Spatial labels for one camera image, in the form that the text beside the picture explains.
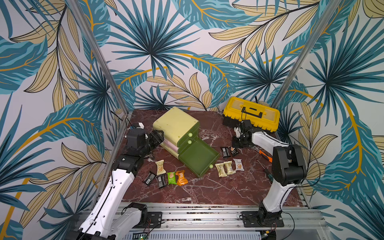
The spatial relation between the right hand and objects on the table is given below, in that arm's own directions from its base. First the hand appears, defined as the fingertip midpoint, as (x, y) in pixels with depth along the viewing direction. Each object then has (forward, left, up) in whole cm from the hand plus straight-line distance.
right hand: (234, 143), depth 98 cm
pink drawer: (-9, +24, -1) cm, 26 cm away
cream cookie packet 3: (-17, +6, -2) cm, 18 cm away
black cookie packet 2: (-21, +53, -3) cm, 57 cm away
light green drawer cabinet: (-3, +35, +19) cm, 40 cm away
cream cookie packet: (-16, +47, -2) cm, 50 cm away
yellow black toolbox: (+18, -2, +13) cm, 22 cm away
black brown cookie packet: (-5, +1, -1) cm, 6 cm away
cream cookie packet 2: (-18, +11, -2) cm, 21 cm away
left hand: (-9, +44, +22) cm, 50 cm away
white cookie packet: (-13, -1, -3) cm, 14 cm away
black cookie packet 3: (-22, +46, -2) cm, 51 cm away
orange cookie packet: (-23, +35, -2) cm, 42 cm away
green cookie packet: (-21, +40, -2) cm, 46 cm away
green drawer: (-5, +30, +13) cm, 33 cm away
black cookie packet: (-5, +6, -3) cm, 8 cm away
